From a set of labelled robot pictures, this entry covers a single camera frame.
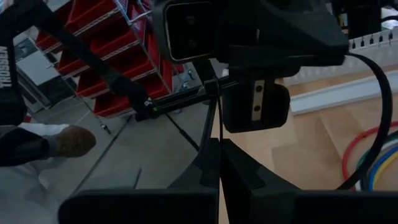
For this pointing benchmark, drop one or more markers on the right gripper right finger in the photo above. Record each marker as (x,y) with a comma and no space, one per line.
(311,208)

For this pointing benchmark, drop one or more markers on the long black zip tie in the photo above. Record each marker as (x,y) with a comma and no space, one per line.
(385,118)

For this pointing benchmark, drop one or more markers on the grey floor cabinet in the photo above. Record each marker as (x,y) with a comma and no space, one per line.
(40,68)

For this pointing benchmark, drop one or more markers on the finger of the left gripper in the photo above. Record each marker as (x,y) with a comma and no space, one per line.
(264,62)
(301,21)

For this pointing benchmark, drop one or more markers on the person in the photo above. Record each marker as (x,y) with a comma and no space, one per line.
(71,140)

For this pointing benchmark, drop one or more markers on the rack of red bins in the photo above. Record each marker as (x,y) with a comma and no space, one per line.
(105,40)

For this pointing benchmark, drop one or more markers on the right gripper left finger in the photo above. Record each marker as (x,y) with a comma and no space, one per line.
(140,208)

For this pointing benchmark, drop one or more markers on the black diagonal frame strut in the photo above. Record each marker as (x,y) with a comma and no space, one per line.
(77,59)

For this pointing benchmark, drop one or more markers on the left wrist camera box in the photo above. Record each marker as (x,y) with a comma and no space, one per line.
(186,31)

